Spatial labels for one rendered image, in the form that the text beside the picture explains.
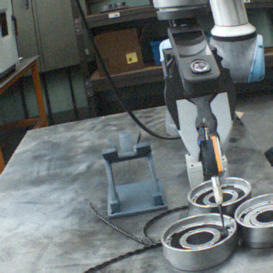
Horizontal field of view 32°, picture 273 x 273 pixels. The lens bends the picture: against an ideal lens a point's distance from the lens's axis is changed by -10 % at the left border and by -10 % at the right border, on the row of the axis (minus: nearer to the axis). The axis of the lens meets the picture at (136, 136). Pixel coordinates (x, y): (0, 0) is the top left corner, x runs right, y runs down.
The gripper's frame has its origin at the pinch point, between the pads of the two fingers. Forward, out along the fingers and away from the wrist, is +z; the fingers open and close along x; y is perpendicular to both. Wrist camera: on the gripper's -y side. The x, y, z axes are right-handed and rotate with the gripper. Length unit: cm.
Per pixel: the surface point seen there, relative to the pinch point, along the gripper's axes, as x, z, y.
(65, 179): 25.5, 13.1, 34.4
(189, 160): 1.0, 8.6, 20.9
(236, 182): -5.3, 9.7, 9.3
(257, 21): -128, 23, 393
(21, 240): 32.0, 12.9, 7.4
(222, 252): 0.9, 10.7, -10.3
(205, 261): 3.4, 11.2, -10.9
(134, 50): 0, 31, 349
